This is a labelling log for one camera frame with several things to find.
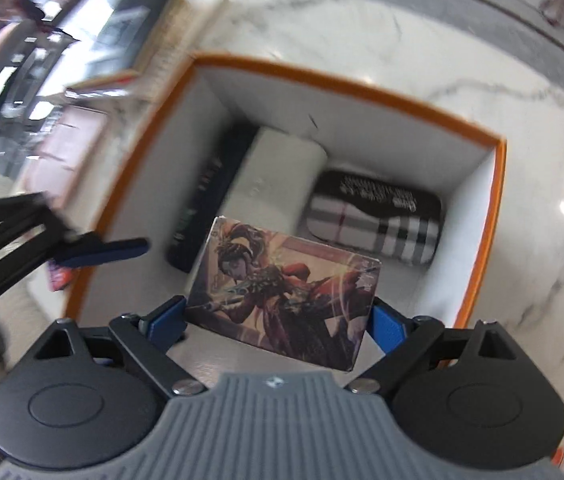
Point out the black tube bottle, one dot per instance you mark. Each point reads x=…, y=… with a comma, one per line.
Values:
x=197, y=200

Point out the pink case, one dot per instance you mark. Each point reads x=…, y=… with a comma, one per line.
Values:
x=69, y=140

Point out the stack of books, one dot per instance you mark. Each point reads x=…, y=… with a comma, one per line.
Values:
x=174, y=47

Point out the plaid glasses case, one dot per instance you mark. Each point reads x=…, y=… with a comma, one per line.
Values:
x=377, y=220

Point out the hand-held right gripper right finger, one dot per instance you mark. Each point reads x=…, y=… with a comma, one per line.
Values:
x=387, y=327

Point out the illustrated card box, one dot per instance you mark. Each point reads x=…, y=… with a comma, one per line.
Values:
x=282, y=295

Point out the white rectangular box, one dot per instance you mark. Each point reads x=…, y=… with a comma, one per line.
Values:
x=272, y=180

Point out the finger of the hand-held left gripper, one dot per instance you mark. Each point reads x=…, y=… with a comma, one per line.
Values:
x=107, y=252
x=37, y=205

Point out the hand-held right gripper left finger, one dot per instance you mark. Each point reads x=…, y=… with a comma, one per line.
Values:
x=169, y=321

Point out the orange cardboard box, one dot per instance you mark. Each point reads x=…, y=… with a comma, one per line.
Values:
x=402, y=140

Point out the black notebook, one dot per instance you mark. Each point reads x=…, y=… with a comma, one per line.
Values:
x=127, y=25

